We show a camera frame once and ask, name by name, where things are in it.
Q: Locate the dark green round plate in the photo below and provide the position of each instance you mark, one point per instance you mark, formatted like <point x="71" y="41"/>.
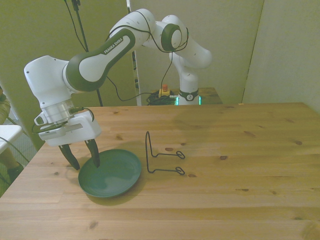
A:
<point x="110" y="175"/>

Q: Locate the yellow emergency stop button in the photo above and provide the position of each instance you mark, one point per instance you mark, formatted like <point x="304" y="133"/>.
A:
<point x="164" y="90"/>

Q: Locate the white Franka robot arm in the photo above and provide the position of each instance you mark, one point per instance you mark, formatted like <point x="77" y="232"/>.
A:
<point x="92" y="65"/>

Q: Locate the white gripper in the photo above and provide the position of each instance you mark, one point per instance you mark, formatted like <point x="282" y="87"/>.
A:
<point x="82" y="130"/>

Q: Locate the black tripod stand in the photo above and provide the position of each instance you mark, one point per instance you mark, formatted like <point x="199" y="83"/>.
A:
<point x="81" y="25"/>

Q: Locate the white side table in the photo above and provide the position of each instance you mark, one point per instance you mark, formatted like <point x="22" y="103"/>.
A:
<point x="8" y="132"/>

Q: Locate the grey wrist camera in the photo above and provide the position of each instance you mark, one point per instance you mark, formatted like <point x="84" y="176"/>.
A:
<point x="47" y="128"/>

